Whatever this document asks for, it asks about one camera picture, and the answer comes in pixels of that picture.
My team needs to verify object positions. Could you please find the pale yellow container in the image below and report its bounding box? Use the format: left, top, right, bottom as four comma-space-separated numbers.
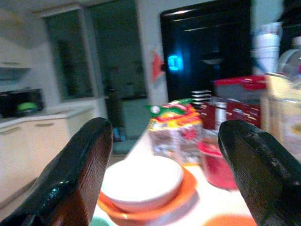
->
265, 73, 301, 151

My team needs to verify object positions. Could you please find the orange plate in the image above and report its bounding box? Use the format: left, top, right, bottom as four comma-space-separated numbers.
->
97, 167, 198, 222
203, 214, 257, 226

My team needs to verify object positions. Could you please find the green plate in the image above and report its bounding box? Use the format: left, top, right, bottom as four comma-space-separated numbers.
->
90, 216, 113, 226

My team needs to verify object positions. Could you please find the white bowl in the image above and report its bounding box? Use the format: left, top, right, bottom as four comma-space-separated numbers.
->
101, 155, 184, 212

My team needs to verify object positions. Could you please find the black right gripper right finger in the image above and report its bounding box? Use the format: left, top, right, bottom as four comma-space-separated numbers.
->
217, 120, 301, 226

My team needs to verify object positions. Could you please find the white wall cabinet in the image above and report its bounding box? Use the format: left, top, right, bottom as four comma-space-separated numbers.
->
0, 35, 32, 69

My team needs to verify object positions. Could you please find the red plastic cup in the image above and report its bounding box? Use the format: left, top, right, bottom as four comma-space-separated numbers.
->
197, 141, 238, 190

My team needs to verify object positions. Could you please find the red printed box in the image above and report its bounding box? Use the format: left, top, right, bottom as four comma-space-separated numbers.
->
201, 97, 261, 130

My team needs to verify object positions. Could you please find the black microwave oven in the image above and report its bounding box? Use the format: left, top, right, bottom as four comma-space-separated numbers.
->
0, 88, 45, 118

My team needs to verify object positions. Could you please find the container with red lid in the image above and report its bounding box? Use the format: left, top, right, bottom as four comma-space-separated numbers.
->
214, 75, 268, 98

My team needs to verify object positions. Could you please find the red wall sticker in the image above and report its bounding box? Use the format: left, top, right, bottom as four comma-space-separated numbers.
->
151, 48, 165, 83

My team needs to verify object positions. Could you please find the stack of grey trays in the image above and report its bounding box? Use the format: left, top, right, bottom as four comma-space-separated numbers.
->
190, 90, 212, 109

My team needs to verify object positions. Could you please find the white kitchen counter cabinet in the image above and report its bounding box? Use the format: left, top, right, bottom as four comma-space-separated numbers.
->
0, 103, 104, 208

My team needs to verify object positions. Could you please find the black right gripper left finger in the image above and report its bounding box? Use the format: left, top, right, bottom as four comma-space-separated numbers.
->
0, 117, 114, 226

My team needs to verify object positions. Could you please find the glass door with white frame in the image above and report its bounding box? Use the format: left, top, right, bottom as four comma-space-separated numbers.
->
44, 9, 95, 99

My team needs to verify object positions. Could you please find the metal can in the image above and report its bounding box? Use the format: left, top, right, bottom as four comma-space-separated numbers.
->
215, 101, 228, 130

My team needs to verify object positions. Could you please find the stack of white cups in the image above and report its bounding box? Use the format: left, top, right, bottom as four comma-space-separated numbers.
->
253, 21, 283, 73

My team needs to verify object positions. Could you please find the black refrigerator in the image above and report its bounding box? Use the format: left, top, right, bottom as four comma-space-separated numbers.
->
159, 0, 253, 102

